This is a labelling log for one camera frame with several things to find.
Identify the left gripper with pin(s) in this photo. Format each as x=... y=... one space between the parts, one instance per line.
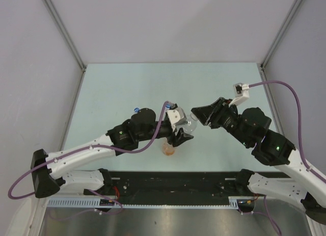
x=181 y=137

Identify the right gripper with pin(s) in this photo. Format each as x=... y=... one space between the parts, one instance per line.
x=213 y=112

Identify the aluminium frame post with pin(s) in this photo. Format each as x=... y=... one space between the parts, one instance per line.
x=64 y=32
x=294 y=9

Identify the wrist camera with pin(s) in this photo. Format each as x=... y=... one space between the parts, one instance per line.
x=176 y=116
x=241 y=94

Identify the left aluminium frame post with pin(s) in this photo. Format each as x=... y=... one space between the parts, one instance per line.
x=64 y=32

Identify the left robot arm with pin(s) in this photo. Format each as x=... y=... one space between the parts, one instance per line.
x=58 y=171

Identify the slotted cable duct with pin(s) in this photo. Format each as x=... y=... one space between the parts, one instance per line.
x=104 y=203

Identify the clear plastic bottle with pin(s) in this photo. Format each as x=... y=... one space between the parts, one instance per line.
x=189 y=124

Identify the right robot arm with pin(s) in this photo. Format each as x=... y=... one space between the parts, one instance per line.
x=251 y=129

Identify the right aluminium frame post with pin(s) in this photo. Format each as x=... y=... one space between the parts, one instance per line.
x=294 y=9

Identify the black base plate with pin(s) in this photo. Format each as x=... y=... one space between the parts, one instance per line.
x=126 y=184

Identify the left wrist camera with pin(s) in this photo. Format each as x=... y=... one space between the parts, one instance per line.
x=176 y=116

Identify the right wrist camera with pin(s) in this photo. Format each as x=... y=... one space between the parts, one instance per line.
x=241 y=94

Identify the orange bottle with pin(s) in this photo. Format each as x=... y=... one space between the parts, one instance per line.
x=167 y=148

